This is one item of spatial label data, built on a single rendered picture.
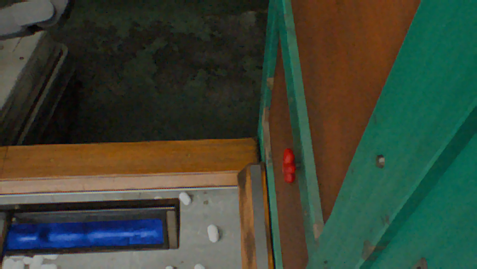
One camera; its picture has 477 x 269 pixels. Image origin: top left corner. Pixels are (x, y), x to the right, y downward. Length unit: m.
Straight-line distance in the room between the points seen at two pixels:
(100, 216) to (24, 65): 1.15
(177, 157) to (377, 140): 0.88
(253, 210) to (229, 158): 0.20
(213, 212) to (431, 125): 0.91
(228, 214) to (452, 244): 0.89
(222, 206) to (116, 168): 0.26
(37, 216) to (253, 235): 0.41
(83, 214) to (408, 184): 0.55
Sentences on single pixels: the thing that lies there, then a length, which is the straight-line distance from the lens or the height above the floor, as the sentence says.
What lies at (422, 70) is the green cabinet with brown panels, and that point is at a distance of 0.25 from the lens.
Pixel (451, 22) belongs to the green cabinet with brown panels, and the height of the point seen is 1.62.
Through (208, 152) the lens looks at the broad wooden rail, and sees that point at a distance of 1.16.
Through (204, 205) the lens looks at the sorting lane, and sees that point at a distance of 1.13.
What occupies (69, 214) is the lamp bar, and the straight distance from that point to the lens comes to 0.75.
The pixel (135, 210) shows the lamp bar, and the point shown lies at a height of 1.11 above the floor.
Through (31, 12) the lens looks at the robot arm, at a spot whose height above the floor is 1.13.
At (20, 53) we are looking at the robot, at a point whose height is 0.47.
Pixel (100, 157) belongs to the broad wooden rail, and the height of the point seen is 0.76.
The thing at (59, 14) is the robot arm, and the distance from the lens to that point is 0.99.
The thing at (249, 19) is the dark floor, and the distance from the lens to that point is 2.52.
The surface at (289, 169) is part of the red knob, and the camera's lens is 0.59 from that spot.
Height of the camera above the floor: 1.77
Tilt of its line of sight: 58 degrees down
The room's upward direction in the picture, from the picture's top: 2 degrees clockwise
